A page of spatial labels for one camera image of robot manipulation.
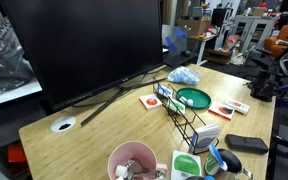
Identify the silver round tin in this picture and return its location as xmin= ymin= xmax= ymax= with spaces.
xmin=204 ymin=149 xmax=242 ymax=177

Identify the baby objects board book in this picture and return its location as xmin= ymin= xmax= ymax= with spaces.
xmin=139 ymin=94 xmax=162 ymax=110

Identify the transport blue board book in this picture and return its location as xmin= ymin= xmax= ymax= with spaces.
xmin=157 ymin=85 xmax=173 ymax=97

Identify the black monitor stand base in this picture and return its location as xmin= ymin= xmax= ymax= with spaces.
xmin=80 ymin=77 xmax=166 ymax=127

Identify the vegetables green board book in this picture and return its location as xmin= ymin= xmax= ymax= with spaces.
xmin=167 ymin=98 xmax=186 ymax=114

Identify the white marshmallow on plate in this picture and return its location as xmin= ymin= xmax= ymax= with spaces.
xmin=180 ymin=96 xmax=187 ymax=103
xmin=186 ymin=99 xmax=194 ymax=106

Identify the clear bag of marshmallows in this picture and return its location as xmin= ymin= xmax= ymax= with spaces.
xmin=167 ymin=66 xmax=201 ymax=85

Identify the green round plate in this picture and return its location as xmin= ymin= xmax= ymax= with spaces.
xmin=176 ymin=88 xmax=211 ymax=109

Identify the pink plastic mug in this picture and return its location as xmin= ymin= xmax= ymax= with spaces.
xmin=107 ymin=141 xmax=168 ymax=180

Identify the blue white book in rack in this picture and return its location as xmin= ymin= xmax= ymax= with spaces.
xmin=189 ymin=124 xmax=221 ymax=152

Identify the metal tool in mug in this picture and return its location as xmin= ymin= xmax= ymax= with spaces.
xmin=126 ymin=159 xmax=166 ymax=180

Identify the large black computer monitor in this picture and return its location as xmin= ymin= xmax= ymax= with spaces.
xmin=0 ymin=0 xmax=163 ymax=110

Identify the abc red board book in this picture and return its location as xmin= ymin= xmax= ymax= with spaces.
xmin=208 ymin=102 xmax=235 ymax=120

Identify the cardboard box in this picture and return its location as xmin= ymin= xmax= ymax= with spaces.
xmin=177 ymin=19 xmax=211 ymax=36

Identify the green board book flat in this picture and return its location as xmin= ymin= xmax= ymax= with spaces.
xmin=171 ymin=150 xmax=202 ymax=180

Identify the small white board book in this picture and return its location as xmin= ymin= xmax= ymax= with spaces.
xmin=225 ymin=99 xmax=250 ymax=114

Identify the black eyeglass case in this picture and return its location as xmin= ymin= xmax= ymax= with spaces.
xmin=225 ymin=134 xmax=269 ymax=154

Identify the black plastic bag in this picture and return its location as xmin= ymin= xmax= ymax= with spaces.
xmin=0 ymin=17 xmax=34 ymax=95

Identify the orange armchair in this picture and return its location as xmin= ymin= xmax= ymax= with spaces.
xmin=264 ymin=25 xmax=288 ymax=57

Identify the black wire rack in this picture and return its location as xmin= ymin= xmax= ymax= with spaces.
xmin=153 ymin=79 xmax=219 ymax=154

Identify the white desk cable grommet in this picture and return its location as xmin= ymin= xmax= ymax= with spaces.
xmin=50 ymin=116 xmax=76 ymax=133

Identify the black desk clamp mount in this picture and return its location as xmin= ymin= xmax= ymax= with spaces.
xmin=247 ymin=70 xmax=288 ymax=102

